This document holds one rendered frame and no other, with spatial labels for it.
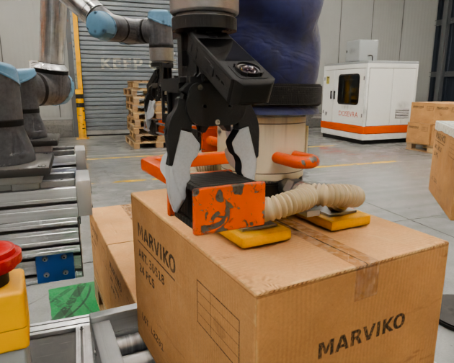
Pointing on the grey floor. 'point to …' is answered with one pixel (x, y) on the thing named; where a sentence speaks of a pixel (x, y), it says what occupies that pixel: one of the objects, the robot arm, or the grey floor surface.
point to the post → (8, 322)
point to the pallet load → (436, 113)
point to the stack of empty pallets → (136, 129)
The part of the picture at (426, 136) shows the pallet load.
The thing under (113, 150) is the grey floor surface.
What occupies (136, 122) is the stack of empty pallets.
